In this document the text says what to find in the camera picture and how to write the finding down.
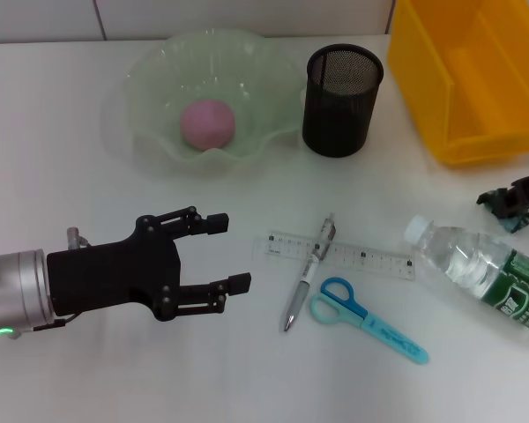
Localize green glass fruit bowl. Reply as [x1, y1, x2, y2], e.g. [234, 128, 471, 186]
[124, 27, 309, 172]

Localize grey white ballpoint pen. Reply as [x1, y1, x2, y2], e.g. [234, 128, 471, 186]
[283, 211, 339, 334]

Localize blue turquoise scissors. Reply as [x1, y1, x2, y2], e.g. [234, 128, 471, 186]
[309, 276, 431, 367]

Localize pink peach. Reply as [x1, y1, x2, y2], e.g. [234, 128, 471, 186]
[178, 99, 237, 152]

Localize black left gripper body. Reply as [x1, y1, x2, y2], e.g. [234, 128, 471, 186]
[46, 214, 184, 323]

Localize left gripper grey cable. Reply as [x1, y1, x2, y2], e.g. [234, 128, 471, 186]
[8, 315, 70, 341]

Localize left gripper silver plug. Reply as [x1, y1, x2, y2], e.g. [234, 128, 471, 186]
[65, 226, 92, 250]

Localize yellow plastic bin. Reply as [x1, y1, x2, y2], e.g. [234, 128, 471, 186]
[386, 0, 529, 167]

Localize black mesh pen holder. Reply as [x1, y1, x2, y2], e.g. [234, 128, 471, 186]
[301, 42, 385, 159]

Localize clear water bottle green label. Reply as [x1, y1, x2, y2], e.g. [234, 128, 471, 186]
[403, 214, 529, 345]

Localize clear plastic ruler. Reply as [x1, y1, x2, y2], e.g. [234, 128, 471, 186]
[264, 228, 418, 282]

